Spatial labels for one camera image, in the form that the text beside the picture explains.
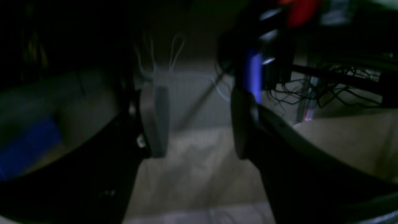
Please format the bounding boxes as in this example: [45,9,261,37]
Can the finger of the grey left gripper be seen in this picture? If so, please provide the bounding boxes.
[1,85,170,224]

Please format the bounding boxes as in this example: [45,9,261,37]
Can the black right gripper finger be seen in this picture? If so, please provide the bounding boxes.
[231,87,398,224]

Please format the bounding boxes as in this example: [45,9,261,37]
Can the blue plastic bin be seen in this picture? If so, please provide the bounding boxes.
[0,117,62,182]

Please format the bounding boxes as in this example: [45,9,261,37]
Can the red black left clamp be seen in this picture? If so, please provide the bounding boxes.
[277,0,322,28]

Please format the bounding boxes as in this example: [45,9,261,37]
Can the white cable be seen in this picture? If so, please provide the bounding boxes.
[134,33,232,101]

